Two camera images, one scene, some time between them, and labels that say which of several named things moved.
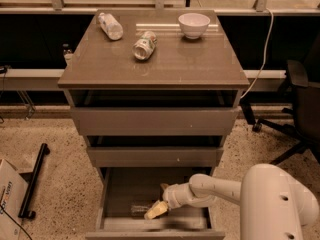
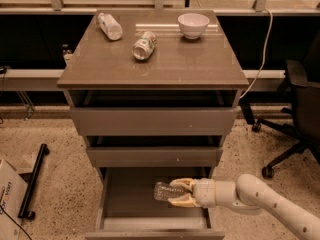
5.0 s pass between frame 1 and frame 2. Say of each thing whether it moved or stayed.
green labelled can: stayed
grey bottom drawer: stayed
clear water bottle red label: moved
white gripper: moved
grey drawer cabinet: stayed
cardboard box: stayed
